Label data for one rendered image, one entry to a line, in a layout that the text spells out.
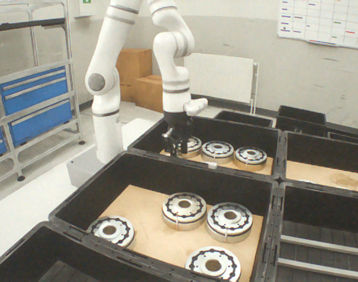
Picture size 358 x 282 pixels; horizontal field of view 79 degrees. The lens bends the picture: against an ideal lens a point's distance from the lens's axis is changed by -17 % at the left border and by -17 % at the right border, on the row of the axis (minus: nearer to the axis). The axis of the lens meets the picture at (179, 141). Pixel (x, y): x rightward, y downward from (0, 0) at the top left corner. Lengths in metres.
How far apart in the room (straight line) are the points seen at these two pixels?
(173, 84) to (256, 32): 2.95
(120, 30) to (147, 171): 0.39
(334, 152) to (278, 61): 2.72
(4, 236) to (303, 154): 0.99
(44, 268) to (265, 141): 0.72
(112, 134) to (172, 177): 0.29
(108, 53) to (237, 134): 0.48
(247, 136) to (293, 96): 2.76
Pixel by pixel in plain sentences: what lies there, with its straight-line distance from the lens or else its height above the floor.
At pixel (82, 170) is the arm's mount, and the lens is 0.90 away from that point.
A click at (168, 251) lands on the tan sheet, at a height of 0.83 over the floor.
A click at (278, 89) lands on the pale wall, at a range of 3.60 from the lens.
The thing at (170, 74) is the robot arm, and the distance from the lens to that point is 0.65.
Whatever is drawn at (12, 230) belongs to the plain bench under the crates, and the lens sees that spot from 0.90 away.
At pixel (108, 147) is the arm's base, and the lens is 0.87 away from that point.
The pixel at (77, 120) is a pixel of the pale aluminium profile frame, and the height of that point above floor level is 0.29.
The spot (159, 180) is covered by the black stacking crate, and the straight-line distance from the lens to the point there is 0.67.
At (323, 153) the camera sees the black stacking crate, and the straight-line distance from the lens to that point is 0.89.
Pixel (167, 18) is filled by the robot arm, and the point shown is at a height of 1.26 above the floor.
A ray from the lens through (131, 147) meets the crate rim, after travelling 0.70.
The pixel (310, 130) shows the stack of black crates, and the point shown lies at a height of 0.53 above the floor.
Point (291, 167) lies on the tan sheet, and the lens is 0.87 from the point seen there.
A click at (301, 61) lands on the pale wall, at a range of 3.51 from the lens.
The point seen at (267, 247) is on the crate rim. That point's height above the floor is 0.93.
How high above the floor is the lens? 1.26
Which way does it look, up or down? 27 degrees down
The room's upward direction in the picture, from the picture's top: straight up
